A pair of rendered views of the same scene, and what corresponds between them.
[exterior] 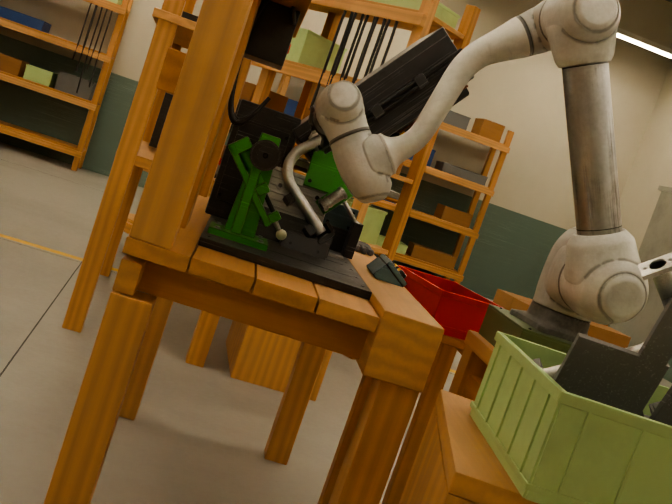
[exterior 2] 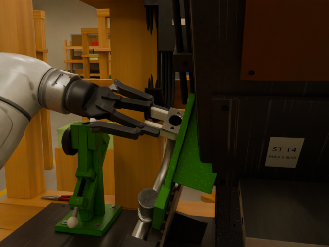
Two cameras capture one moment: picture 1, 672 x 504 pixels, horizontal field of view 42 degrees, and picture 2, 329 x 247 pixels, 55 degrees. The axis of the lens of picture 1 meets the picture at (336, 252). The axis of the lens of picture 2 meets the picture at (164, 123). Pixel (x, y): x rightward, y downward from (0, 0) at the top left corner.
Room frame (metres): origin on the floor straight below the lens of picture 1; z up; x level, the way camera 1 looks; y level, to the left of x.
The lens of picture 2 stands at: (2.63, -0.45, 1.31)
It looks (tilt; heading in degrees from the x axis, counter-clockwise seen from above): 10 degrees down; 109
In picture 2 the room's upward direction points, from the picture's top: straight up
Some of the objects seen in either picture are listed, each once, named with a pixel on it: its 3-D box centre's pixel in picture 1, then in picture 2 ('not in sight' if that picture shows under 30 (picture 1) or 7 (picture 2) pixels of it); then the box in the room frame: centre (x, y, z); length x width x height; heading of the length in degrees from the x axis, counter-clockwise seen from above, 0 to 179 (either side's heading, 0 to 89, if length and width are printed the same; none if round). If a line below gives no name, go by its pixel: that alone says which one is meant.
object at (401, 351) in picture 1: (361, 289); not in sight; (2.61, -0.11, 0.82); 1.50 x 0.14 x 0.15; 8
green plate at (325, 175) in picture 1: (332, 156); (198, 146); (2.51, 0.10, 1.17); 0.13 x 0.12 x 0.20; 8
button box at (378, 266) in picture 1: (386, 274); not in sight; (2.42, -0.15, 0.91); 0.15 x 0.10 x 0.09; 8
